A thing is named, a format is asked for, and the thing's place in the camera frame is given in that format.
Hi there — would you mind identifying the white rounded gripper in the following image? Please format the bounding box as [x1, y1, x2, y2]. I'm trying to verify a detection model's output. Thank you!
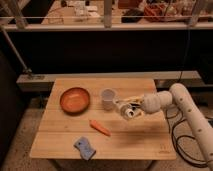
[117, 94, 162, 118]

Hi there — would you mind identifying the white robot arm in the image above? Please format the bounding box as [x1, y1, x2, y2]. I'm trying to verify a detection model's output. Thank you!
[116, 83, 213, 171]

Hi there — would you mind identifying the clear plastic cup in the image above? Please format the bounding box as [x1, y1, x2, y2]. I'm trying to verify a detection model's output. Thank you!
[101, 89, 116, 110]

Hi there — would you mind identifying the orange carrot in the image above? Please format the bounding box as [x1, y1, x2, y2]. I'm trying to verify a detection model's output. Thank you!
[89, 120, 110, 136]

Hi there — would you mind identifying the wooden table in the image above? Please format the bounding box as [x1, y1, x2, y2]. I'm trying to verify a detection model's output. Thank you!
[30, 78, 176, 160]

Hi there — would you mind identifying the orange round bowl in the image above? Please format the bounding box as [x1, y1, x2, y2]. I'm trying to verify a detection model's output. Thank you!
[60, 87, 90, 114]

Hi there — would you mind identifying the blue sponge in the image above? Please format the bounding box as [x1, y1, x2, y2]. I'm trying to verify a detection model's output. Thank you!
[74, 137, 96, 160]

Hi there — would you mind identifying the black object on back bench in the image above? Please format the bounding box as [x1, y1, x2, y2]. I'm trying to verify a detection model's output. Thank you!
[121, 8, 143, 23]

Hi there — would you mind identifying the red basket on back bench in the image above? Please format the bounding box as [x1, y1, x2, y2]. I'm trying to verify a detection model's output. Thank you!
[144, 3, 181, 22]

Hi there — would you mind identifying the grey metal rail frame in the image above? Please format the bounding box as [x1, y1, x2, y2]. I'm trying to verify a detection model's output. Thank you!
[0, 0, 213, 84]

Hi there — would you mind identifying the black cable on floor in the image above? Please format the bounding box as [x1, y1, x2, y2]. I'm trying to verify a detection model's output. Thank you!
[165, 106, 213, 169]

